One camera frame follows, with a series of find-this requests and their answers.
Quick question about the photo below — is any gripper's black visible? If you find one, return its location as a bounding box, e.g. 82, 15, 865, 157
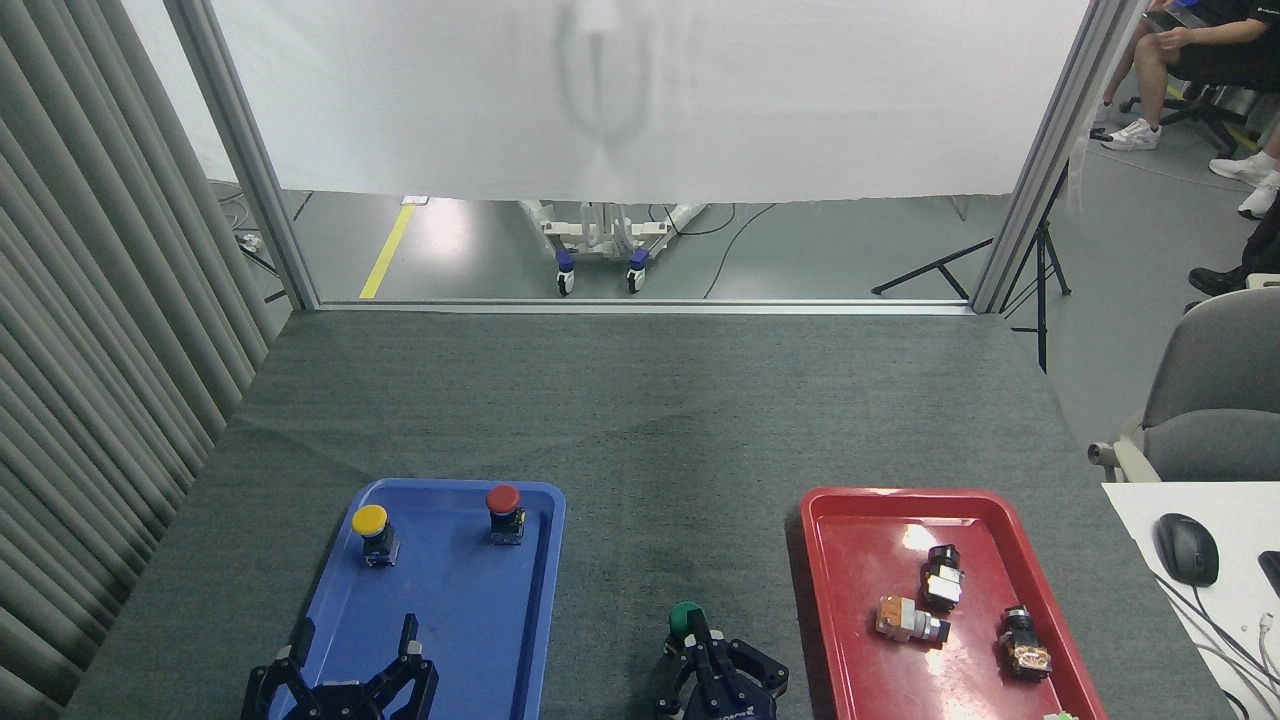
243, 615, 439, 720
655, 610, 789, 720

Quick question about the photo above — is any green push button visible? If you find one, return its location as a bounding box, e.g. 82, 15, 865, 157
667, 601, 707, 656

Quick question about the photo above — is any yellow push button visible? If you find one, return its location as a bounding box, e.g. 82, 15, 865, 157
350, 504, 401, 568

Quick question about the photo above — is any red push button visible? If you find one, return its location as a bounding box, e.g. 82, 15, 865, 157
485, 485, 527, 546

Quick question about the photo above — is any blue plastic tray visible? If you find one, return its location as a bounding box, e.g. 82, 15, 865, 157
275, 478, 567, 720

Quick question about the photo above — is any red plastic tray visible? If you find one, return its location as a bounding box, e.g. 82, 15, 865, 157
799, 487, 1109, 720

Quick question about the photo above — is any dark grey felt table cover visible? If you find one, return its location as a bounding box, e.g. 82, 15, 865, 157
60, 310, 1236, 720

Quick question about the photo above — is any grey pleated curtain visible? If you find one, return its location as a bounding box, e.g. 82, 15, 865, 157
0, 0, 291, 720

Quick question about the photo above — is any white desk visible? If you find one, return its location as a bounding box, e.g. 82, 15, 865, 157
1100, 482, 1280, 720

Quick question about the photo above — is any yellow floor tape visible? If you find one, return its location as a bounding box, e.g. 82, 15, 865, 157
358, 203, 416, 300

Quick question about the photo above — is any white stand on wheels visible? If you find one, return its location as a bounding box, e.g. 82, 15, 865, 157
520, 200, 711, 296

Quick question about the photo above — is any black floor bar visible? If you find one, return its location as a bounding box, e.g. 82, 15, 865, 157
870, 238, 996, 301

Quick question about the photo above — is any black computer mouse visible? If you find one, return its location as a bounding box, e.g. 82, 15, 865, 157
1155, 513, 1220, 587

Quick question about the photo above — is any black tripod stand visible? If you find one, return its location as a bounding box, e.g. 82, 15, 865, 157
1000, 165, 1073, 373

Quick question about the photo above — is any grey padded chair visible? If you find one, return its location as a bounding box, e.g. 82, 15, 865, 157
1088, 288, 1280, 483

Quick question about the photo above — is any white backdrop sheet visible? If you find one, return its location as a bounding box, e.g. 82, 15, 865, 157
125, 0, 1096, 204

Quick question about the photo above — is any person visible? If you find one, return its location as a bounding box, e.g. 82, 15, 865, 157
1208, 150, 1280, 221
1188, 215, 1280, 297
1095, 0, 1280, 152

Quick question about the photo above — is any black office chair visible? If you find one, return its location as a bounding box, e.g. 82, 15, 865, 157
1118, 82, 1266, 158

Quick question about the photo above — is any orange and silver switch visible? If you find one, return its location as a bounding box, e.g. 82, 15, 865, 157
875, 596, 952, 646

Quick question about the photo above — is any black and white switch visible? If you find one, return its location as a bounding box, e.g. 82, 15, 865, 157
920, 545, 966, 612

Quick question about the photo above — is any black switch with copper end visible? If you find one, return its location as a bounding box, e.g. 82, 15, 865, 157
998, 604, 1053, 682

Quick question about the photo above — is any silver frame crossbar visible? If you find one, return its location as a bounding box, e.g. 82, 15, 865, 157
315, 298, 976, 317

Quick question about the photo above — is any black floor cable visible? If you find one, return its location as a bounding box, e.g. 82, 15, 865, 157
703, 203, 779, 299

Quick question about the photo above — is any black mouse cable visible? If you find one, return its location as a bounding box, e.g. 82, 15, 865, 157
1150, 570, 1280, 701

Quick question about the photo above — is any silver frame post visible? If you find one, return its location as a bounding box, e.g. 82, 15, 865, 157
165, 0, 321, 311
970, 0, 1141, 316

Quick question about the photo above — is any white desk cable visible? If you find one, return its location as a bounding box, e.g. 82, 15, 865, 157
1255, 612, 1280, 691

